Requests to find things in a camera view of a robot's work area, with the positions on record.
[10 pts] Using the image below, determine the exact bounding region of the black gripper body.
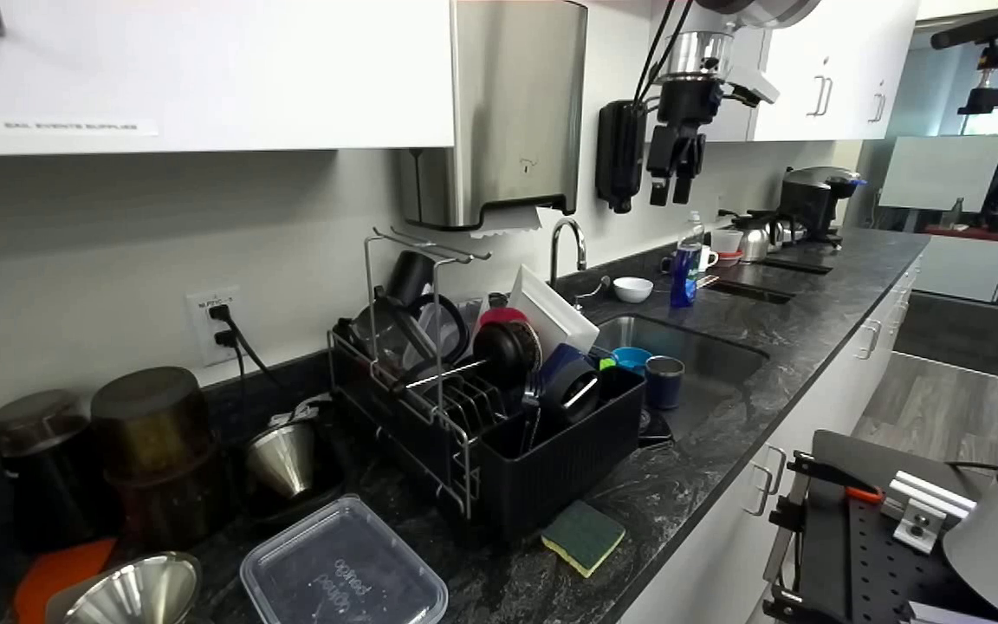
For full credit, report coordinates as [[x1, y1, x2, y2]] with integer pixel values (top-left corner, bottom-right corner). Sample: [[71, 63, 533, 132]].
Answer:
[[647, 70, 726, 149]]

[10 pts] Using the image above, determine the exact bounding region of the white cup red band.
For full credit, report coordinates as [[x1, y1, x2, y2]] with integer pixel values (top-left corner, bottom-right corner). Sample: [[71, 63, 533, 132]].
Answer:
[[711, 224, 749, 269]]

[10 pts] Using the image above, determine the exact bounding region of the chrome sink faucet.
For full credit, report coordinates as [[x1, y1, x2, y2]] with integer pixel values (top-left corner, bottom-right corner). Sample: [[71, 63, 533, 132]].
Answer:
[[547, 219, 589, 289]]

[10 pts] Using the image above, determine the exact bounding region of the stainless steel sink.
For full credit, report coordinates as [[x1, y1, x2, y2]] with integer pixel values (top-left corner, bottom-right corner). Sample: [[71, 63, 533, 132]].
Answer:
[[589, 313, 769, 393]]

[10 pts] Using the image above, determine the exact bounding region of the round glass lid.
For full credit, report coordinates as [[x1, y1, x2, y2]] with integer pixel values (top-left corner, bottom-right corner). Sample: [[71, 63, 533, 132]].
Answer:
[[406, 291, 471, 365]]

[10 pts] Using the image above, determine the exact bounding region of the white mug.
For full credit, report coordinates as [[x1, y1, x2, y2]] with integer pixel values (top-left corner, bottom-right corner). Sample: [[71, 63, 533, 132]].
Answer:
[[689, 238, 726, 278]]

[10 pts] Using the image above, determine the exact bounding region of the blue soap bottle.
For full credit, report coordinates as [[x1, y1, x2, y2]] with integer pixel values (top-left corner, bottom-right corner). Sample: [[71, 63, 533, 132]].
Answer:
[[669, 243, 701, 313]]

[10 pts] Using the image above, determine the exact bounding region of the small white bowl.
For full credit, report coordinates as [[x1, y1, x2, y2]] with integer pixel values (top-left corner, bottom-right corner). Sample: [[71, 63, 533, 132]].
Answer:
[[611, 274, 657, 305]]

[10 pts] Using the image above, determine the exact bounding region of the black coffee machine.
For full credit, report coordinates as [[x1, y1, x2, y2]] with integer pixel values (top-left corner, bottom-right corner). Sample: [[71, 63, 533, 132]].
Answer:
[[773, 162, 869, 251]]

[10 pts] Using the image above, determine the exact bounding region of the black counter mat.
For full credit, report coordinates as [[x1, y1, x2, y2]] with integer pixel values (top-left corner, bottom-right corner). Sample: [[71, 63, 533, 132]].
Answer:
[[753, 253, 836, 278], [707, 274, 802, 305]]

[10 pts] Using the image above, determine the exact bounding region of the white upper cabinet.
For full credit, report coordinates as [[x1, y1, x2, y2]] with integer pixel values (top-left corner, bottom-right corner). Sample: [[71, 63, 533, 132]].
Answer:
[[702, 0, 921, 145], [0, 0, 456, 159]]

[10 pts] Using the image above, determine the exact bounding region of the stainless paper towel dispenser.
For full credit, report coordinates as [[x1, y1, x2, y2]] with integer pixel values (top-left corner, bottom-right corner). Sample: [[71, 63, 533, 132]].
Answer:
[[408, 0, 593, 232]]

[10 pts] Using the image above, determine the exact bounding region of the white cutting board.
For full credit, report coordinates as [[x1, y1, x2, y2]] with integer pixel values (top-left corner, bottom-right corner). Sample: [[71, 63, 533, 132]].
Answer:
[[507, 263, 603, 362]]

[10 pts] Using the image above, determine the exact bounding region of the red dish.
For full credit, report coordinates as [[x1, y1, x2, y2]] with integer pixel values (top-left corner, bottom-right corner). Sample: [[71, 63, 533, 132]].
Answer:
[[476, 301, 530, 333]]

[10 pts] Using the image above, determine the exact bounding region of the dark blue bowl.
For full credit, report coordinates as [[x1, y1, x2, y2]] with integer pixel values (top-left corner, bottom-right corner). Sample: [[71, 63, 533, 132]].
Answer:
[[530, 343, 603, 416]]

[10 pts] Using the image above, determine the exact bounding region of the white board panel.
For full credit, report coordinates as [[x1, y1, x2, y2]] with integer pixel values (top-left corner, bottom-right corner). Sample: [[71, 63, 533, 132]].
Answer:
[[876, 132, 998, 214]]

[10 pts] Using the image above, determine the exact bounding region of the black mug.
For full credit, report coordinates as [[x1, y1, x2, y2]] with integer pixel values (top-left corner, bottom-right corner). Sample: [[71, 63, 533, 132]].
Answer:
[[383, 251, 439, 313]]

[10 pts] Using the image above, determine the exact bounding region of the white reception desk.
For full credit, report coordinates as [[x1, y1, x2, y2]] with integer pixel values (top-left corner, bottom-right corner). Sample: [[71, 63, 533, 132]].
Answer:
[[907, 230, 998, 305]]

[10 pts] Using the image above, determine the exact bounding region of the black dish rack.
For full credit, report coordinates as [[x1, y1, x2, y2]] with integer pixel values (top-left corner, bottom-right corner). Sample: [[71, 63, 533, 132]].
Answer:
[[326, 222, 647, 542]]

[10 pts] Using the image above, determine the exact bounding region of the orange black clamp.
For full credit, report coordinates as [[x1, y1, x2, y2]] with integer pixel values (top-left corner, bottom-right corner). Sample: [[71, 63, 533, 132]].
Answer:
[[783, 452, 890, 514]]

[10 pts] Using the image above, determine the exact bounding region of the green yellow sponge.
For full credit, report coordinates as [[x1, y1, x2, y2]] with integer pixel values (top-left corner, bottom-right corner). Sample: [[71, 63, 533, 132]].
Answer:
[[536, 496, 632, 583]]

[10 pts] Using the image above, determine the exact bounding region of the white base cabinet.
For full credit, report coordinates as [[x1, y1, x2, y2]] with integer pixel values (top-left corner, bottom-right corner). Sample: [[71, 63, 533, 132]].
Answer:
[[616, 263, 927, 624]]

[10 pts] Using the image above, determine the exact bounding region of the black breadboard table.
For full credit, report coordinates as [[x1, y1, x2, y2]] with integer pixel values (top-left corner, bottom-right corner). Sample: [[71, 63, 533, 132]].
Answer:
[[767, 428, 998, 624]]

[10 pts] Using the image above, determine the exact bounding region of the steel cone dripper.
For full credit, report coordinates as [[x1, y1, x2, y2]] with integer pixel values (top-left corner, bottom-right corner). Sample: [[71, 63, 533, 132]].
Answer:
[[247, 412, 321, 503]]

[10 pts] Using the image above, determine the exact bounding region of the clear plastic food container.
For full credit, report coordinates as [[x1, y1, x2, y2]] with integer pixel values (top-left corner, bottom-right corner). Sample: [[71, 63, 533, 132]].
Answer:
[[236, 492, 455, 624]]

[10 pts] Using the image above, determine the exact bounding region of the large brown metal canister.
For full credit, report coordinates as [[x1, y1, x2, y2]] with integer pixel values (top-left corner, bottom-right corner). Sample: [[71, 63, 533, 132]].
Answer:
[[87, 365, 224, 549]]

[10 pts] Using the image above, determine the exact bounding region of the wide steel funnel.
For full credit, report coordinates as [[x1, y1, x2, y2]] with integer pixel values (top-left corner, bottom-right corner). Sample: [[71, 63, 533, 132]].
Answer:
[[45, 549, 206, 624]]

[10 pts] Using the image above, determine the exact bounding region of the dark lidded canister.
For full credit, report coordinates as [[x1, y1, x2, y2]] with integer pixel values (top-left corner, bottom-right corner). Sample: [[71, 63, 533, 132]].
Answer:
[[0, 388, 103, 556]]

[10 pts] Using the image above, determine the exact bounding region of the orange mat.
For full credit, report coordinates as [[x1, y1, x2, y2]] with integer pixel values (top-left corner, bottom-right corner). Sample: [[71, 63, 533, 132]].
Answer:
[[9, 535, 120, 624]]

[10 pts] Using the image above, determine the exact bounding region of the black wall soap dispenser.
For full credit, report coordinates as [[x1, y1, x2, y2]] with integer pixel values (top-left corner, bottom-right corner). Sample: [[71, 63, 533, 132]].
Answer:
[[593, 98, 653, 214]]

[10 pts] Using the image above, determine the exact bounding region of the black camera stand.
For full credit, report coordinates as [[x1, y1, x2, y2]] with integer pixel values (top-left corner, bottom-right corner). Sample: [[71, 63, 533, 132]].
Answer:
[[929, 0, 998, 118]]

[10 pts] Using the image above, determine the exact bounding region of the aluminium bracket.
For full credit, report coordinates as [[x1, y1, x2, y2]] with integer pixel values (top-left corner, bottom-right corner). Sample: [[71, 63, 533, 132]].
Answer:
[[880, 469, 981, 556]]

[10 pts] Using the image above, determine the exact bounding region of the black power plug cord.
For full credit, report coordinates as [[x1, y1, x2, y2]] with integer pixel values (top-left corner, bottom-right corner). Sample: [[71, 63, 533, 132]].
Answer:
[[206, 301, 296, 408]]

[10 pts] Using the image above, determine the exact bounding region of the white wall outlet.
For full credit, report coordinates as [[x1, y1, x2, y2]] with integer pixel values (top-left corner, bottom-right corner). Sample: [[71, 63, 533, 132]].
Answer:
[[184, 286, 249, 372]]

